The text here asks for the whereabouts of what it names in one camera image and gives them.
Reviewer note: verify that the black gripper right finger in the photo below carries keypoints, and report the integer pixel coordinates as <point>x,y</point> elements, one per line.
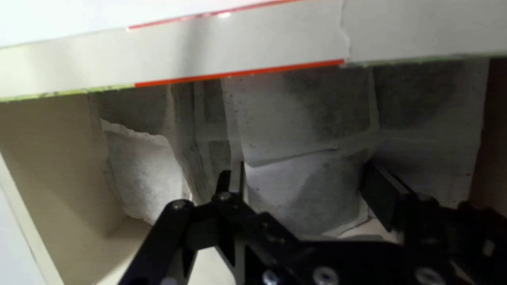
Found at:
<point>385,195</point>

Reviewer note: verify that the open cardboard tea box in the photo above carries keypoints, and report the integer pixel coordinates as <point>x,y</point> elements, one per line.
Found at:
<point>52,159</point>

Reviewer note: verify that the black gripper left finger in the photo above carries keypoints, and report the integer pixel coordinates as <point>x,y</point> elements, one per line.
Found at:
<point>158,247</point>

